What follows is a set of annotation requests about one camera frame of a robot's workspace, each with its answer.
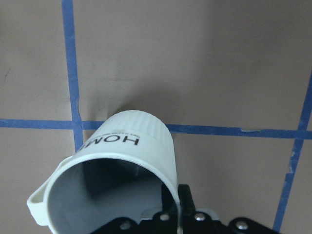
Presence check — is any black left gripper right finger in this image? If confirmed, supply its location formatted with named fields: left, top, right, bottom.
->
left=178, top=184, right=277, bottom=234

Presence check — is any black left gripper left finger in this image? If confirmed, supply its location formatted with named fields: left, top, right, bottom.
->
left=94, top=184, right=178, bottom=234

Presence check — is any white HOME mug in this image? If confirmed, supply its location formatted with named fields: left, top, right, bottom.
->
left=27, top=110, right=180, bottom=234

